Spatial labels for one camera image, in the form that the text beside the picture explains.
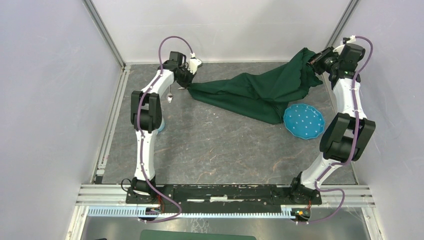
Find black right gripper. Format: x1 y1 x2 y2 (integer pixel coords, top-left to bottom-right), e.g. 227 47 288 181
302 45 342 76

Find dark green cloth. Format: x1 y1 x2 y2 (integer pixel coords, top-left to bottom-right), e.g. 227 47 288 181
187 47 323 125

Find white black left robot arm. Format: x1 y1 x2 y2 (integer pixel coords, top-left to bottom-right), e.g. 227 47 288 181
130 51 203 204

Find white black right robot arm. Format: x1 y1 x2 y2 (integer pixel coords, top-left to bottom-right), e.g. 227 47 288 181
288 43 376 205

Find silver spoon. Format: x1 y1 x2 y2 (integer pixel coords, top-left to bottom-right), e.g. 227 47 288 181
166 85 174 103

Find white blue mug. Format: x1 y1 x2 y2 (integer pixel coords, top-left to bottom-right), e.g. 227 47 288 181
157 119 166 133

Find blue polka dot plate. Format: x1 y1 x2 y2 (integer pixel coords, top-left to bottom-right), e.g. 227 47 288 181
283 103 326 140

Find green mat at bottom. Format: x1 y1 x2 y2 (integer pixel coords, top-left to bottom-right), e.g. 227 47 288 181
139 229 256 240

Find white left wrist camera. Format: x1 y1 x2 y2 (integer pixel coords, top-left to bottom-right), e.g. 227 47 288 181
188 52 203 75

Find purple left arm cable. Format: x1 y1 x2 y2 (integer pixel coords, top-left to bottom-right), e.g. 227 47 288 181
135 35 195 224

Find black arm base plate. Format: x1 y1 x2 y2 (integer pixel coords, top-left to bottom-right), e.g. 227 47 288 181
125 183 323 215

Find aluminium frame rails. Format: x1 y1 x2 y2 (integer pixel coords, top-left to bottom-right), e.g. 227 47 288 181
64 0 385 240

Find blue slotted cable duct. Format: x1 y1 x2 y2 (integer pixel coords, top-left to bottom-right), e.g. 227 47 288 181
87 206 295 220

